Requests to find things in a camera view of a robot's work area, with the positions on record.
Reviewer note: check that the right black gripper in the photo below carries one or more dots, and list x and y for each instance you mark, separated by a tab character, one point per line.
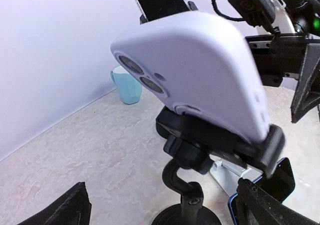
289	56

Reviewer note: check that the light blue cup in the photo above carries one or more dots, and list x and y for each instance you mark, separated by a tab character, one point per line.
129	89

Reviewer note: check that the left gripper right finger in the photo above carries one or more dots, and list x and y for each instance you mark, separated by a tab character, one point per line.
265	205

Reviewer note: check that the grey folding phone stand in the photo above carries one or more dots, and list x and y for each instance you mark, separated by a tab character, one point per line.
227	174

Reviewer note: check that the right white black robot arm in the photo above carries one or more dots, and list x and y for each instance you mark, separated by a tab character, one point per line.
305	17

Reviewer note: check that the tall black phone stand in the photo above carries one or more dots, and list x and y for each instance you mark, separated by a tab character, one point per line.
191	6

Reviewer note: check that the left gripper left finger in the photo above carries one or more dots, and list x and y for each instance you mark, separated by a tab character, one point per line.
71	208

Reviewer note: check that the blue phone on grey stand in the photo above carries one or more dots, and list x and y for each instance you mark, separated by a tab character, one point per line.
260	197

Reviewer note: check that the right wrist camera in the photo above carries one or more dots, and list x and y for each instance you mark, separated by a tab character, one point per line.
256	13

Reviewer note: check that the phone on tall stand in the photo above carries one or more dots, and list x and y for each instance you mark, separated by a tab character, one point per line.
160	0

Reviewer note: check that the black round-base phone stand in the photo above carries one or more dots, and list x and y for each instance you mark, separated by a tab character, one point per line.
190	141

